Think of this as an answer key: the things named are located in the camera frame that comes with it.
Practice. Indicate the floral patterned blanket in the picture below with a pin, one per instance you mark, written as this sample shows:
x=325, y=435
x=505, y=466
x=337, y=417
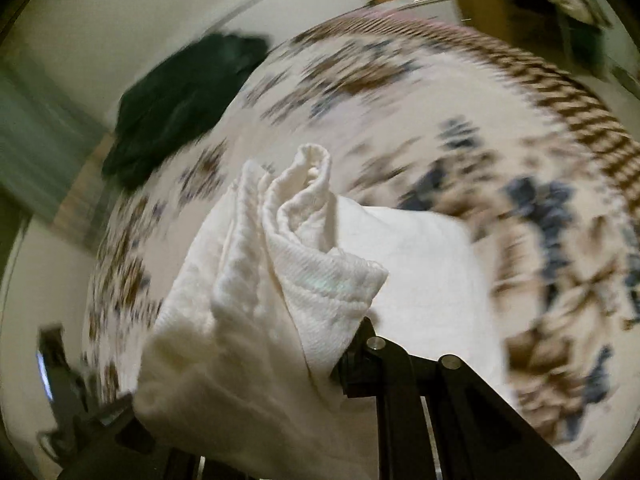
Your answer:
x=400, y=110

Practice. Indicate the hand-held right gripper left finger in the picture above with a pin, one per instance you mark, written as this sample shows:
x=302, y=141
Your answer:
x=127, y=442

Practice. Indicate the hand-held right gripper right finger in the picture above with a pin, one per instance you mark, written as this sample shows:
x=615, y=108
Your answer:
x=364, y=360

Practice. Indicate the white towel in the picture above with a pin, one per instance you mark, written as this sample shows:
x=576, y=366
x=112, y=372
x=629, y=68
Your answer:
x=250, y=320

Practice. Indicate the dark green cloth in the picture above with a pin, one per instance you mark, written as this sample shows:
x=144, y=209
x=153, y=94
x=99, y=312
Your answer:
x=175, y=105

